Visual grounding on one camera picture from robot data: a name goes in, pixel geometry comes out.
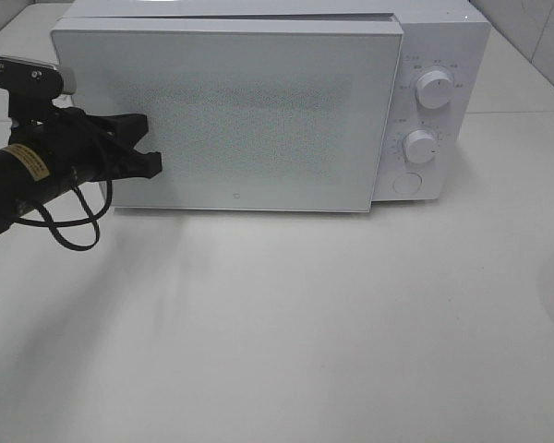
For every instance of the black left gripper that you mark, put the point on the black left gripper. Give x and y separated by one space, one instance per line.
51 149

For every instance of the white microwave door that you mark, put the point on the white microwave door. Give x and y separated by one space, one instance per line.
247 114

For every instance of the round microwave door button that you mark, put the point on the round microwave door button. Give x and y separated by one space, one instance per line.
407 184

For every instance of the white microwave knob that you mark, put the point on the white microwave knob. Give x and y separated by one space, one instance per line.
419 146
433 89

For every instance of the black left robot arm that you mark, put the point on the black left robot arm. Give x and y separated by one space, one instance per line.
83 205

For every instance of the white microwave oven body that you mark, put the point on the white microwave oven body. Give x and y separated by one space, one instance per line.
449 34

